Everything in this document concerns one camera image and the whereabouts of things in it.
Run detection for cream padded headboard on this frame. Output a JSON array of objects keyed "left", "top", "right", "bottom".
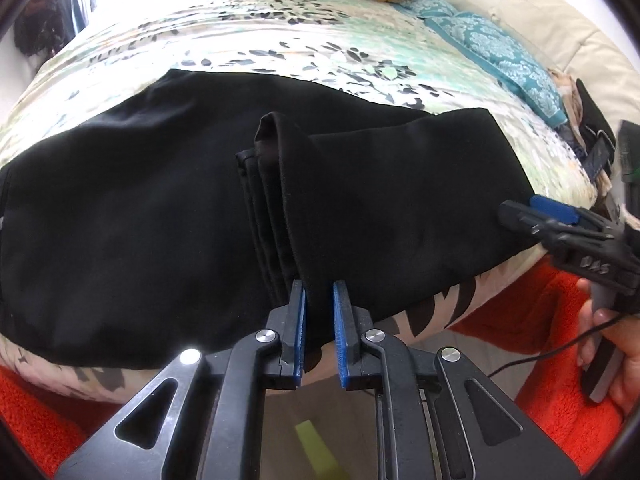
[{"left": 425, "top": 0, "right": 640, "bottom": 126}]

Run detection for hanging dark coats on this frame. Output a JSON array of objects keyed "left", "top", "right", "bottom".
[{"left": 12, "top": 0, "right": 71, "bottom": 56}]

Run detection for yellow-green strip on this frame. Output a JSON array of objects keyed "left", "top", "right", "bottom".
[{"left": 294, "top": 420, "right": 346, "bottom": 480}]

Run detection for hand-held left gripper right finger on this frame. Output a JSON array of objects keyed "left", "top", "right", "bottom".
[{"left": 332, "top": 280, "right": 583, "bottom": 480}]

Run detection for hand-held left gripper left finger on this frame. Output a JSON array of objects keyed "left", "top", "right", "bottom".
[{"left": 52, "top": 280, "right": 307, "bottom": 480}]

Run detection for black pants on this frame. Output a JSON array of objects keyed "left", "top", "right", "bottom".
[{"left": 0, "top": 67, "right": 551, "bottom": 376}]

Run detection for large teal patterned pillow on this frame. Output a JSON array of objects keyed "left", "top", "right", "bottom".
[{"left": 425, "top": 12, "right": 568, "bottom": 126}]

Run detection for bed with floral sheet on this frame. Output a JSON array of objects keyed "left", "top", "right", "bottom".
[{"left": 0, "top": 0, "right": 621, "bottom": 406}]

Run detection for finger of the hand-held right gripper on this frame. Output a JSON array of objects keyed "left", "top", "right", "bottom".
[
  {"left": 497, "top": 200, "right": 618, "bottom": 248},
  {"left": 529, "top": 194, "right": 618, "bottom": 231}
]

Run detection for small teal patterned pillow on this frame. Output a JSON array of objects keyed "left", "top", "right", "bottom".
[{"left": 400, "top": 0, "right": 461, "bottom": 18}]

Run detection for black garment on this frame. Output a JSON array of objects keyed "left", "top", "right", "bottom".
[{"left": 575, "top": 78, "right": 618, "bottom": 141}]

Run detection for beige patterned cloth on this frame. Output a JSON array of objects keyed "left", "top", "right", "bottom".
[{"left": 547, "top": 70, "right": 583, "bottom": 131}]

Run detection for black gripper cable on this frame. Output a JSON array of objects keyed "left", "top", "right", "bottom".
[{"left": 487, "top": 305, "right": 623, "bottom": 378}]

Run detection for person's right hand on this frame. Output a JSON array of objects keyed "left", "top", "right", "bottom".
[{"left": 575, "top": 277, "right": 640, "bottom": 418}]

